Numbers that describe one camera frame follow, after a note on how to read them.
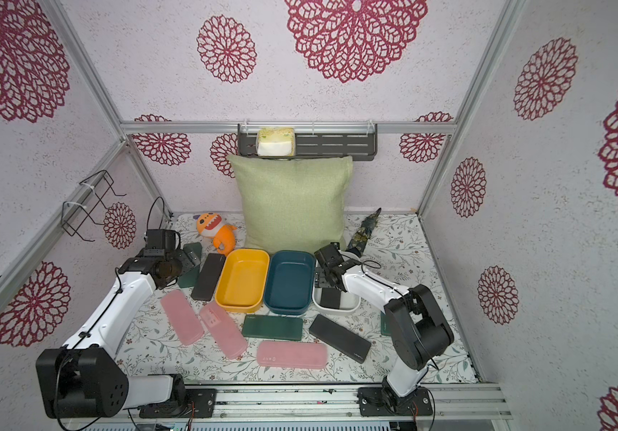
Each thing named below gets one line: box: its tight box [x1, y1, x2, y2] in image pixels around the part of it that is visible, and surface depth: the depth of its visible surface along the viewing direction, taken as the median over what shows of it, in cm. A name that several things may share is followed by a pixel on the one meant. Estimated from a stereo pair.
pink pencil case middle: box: [199, 300, 249, 361], surface depth 89 cm
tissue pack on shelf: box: [256, 126, 296, 158], surface depth 92 cm
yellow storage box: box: [215, 248, 271, 314], surface depth 98 cm
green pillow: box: [228, 155, 354, 253], surface depth 91 cm
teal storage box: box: [264, 250, 316, 316], surface depth 98 cm
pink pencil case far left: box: [160, 290, 205, 346], surface depth 90 cm
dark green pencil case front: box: [241, 314, 304, 342], surface depth 88 cm
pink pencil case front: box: [256, 340, 329, 370], surface depth 84 cm
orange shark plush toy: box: [193, 211, 238, 257], surface depth 109 cm
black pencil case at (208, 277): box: [190, 253, 227, 302], surface depth 100 cm
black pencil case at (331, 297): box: [319, 287, 342, 310], surface depth 94 cm
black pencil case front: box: [309, 314, 372, 364], surface depth 87 cm
